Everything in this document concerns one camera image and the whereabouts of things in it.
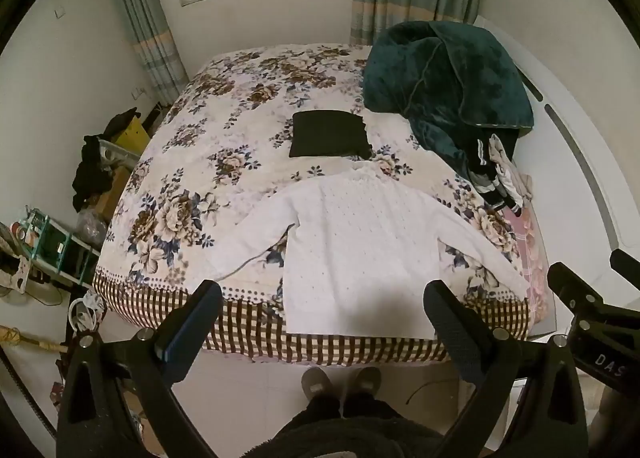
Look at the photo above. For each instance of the yellow box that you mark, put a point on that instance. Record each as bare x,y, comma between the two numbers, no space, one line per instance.
134,138

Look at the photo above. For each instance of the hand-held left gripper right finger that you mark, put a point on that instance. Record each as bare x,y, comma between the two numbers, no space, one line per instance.
452,333

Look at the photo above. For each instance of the black folded garment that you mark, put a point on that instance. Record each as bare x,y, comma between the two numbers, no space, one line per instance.
330,134

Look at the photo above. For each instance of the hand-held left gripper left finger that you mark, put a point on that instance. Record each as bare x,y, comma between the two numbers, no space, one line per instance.
186,335

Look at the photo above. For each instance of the white wall socket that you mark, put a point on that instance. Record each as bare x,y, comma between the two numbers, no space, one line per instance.
140,93

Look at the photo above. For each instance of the white curved headboard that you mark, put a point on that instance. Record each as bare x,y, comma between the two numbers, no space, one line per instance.
550,63

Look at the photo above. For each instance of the brown cardboard box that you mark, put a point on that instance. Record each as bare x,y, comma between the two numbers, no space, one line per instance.
107,198

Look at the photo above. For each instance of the bed with floral sheet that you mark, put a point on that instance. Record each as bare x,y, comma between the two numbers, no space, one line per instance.
225,138

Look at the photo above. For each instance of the green storage shelf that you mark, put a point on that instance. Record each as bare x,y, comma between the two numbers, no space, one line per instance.
60,248

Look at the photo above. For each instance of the pink patterned pillow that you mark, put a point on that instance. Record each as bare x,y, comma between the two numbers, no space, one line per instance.
530,248

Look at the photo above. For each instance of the person's black fleece pants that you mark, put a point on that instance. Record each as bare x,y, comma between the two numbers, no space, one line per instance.
345,428

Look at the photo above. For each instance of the grey slipper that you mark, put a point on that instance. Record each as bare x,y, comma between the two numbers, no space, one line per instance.
315,384
363,383

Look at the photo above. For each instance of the white knit sweater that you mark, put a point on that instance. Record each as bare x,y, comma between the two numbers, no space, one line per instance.
360,248

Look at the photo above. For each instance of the black hanging garment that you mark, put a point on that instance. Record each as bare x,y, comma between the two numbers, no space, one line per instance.
92,173

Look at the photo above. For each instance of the pile of striped clothes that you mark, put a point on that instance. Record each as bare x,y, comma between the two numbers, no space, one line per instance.
492,183

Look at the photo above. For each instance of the white wall switch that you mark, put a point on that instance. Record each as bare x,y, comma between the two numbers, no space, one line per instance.
60,13

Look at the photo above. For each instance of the dark green plush blanket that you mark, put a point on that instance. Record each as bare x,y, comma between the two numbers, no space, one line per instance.
450,78

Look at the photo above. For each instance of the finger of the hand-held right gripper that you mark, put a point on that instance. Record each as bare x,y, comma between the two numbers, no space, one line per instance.
570,284
625,265

